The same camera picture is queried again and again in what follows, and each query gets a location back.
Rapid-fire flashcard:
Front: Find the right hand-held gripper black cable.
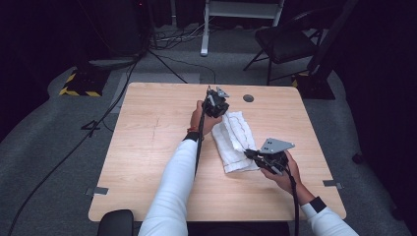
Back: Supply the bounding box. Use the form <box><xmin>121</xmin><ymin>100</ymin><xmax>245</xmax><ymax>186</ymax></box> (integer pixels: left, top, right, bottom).
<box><xmin>284</xmin><ymin>165</ymin><xmax>301</xmax><ymax>236</ymax></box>

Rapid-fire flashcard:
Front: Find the hand-held gripper black cable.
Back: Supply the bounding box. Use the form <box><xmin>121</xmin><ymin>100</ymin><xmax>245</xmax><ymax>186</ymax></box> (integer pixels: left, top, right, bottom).
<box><xmin>194</xmin><ymin>109</ymin><xmax>207</xmax><ymax>179</ymax></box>
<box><xmin>284</xmin><ymin>165</ymin><xmax>301</xmax><ymax>236</ymax></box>

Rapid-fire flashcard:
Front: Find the person's left hand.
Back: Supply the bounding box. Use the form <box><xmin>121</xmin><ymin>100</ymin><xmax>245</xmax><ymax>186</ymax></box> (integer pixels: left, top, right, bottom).
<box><xmin>190</xmin><ymin>100</ymin><xmax>223</xmax><ymax>136</ymax></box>

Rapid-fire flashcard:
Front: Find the left hand-held gripper black cable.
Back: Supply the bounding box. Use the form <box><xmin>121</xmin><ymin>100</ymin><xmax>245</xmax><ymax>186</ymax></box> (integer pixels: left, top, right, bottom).
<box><xmin>194</xmin><ymin>109</ymin><xmax>207</xmax><ymax>179</ymax></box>

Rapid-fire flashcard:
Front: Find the grey tape strip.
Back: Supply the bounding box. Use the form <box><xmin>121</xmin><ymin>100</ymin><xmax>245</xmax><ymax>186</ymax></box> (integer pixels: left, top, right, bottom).
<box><xmin>86</xmin><ymin>186</ymin><xmax>109</xmax><ymax>197</ymax></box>
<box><xmin>323</xmin><ymin>179</ymin><xmax>344</xmax><ymax>190</ymax></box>

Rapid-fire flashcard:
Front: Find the black chair armrest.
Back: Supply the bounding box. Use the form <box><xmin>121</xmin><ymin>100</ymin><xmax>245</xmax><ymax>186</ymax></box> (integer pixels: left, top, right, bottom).
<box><xmin>96</xmin><ymin>209</ymin><xmax>135</xmax><ymax>236</ymax></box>

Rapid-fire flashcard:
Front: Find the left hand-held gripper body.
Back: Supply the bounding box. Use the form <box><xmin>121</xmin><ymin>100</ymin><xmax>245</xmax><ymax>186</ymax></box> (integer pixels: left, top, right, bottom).
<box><xmin>202</xmin><ymin>86</ymin><xmax>230</xmax><ymax>119</ymax></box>

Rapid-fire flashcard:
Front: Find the person's right hand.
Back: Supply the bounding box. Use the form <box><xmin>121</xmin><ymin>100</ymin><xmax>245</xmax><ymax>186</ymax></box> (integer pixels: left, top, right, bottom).
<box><xmin>261</xmin><ymin>150</ymin><xmax>302</xmax><ymax>195</ymax></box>

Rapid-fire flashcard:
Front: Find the black slanted stand post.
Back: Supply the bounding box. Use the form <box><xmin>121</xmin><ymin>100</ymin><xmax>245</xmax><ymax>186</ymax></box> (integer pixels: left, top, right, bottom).
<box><xmin>308</xmin><ymin>0</ymin><xmax>360</xmax><ymax>78</ymax></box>

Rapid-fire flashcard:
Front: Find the yellow black striped base plate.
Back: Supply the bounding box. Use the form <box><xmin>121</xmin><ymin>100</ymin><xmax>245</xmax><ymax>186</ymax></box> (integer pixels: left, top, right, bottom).
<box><xmin>58</xmin><ymin>67</ymin><xmax>111</xmax><ymax>97</ymax></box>
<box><xmin>291</xmin><ymin>70</ymin><xmax>336</xmax><ymax>100</ymax></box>

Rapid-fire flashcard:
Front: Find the thin black floor cable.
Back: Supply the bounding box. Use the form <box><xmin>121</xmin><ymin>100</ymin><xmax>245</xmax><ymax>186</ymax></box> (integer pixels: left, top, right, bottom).
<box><xmin>156</xmin><ymin>52</ymin><xmax>217</xmax><ymax>85</ymax></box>

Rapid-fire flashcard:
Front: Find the black straight stand leg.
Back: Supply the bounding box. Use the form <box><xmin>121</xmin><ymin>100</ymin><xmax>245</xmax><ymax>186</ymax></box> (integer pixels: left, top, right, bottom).
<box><xmin>147</xmin><ymin>48</ymin><xmax>189</xmax><ymax>85</ymax></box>

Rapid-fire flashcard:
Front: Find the white metal stand frame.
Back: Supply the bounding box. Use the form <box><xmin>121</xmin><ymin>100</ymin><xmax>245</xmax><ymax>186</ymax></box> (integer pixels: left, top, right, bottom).
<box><xmin>200</xmin><ymin>0</ymin><xmax>285</xmax><ymax>57</ymax></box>

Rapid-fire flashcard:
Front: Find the bundle of floor cables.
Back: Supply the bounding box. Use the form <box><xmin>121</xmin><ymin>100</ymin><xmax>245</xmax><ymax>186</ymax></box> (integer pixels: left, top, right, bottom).
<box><xmin>149</xmin><ymin>22</ymin><xmax>212</xmax><ymax>51</ymax></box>

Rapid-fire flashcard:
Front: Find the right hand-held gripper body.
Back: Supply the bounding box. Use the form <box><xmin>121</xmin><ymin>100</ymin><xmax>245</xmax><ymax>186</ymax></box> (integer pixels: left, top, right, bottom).
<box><xmin>260</xmin><ymin>138</ymin><xmax>295</xmax><ymax>175</ymax></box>

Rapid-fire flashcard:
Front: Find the black folding chair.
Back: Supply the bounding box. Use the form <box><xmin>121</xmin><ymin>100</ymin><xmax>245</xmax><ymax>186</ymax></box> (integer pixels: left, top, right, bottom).
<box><xmin>243</xmin><ymin>9</ymin><xmax>324</xmax><ymax>87</ymax></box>

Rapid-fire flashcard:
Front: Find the white towel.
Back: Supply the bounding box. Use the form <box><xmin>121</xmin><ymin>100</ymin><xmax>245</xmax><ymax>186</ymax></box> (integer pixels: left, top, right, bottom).
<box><xmin>210</xmin><ymin>110</ymin><xmax>262</xmax><ymax>174</ymax></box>

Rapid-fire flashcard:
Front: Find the long black floor cable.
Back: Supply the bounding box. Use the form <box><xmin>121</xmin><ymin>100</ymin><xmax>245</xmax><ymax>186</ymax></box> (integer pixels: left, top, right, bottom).
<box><xmin>7</xmin><ymin>53</ymin><xmax>144</xmax><ymax>236</ymax></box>

